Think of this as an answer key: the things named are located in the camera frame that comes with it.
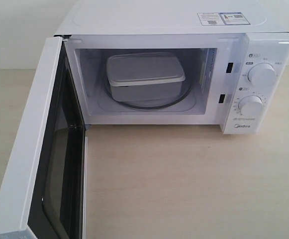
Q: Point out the glass turntable plate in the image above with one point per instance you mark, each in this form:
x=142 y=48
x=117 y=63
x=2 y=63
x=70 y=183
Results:
x=151 y=105

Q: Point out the lower white timer knob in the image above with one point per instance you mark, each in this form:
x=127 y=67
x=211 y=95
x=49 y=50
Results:
x=251 y=106

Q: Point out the white microwave door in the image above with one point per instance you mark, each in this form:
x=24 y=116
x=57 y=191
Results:
x=43 y=192

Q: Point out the upper white control knob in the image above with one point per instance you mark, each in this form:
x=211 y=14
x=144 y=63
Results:
x=262 y=75

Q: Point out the warning label sticker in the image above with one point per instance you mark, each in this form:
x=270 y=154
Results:
x=222 y=18

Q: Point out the white plastic lidded container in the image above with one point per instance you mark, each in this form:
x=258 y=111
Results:
x=144 y=76

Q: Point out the white Midea microwave oven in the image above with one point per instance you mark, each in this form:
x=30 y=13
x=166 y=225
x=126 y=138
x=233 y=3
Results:
x=216 y=59

